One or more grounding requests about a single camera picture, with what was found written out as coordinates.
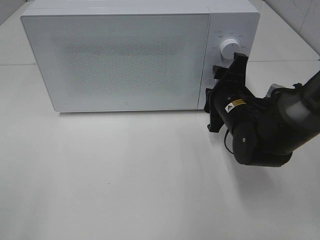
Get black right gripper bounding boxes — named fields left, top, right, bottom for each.
left=204, top=52, right=260, bottom=133

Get white upper microwave knob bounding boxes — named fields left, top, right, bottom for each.
left=219, top=37, right=241, bottom=60

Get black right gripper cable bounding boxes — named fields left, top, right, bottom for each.
left=223, top=128, right=235, bottom=155

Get white microwave door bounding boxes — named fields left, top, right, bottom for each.
left=21, top=14, right=210, bottom=112

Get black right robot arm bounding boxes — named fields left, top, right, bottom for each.
left=204, top=53, right=320, bottom=167

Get white microwave oven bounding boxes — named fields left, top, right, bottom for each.
left=20, top=0, right=260, bottom=110

